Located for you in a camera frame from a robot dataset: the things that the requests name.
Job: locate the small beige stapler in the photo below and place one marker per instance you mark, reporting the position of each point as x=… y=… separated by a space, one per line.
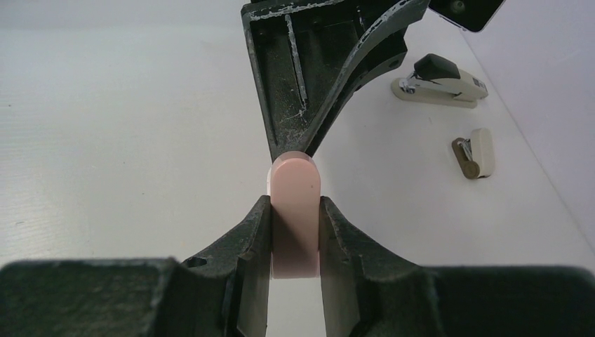
x=475 y=154

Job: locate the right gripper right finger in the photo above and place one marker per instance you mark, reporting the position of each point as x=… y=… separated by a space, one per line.
x=367 y=290

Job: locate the grey black long stapler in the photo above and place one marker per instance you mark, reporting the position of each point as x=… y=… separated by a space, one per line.
x=438 y=81

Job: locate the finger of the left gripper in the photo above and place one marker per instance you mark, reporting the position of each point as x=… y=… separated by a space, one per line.
x=309 y=57

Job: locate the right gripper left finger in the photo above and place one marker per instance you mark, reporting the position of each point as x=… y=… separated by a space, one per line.
x=222 y=290

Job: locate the small pink white stapler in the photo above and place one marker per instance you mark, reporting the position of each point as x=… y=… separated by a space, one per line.
x=295 y=195

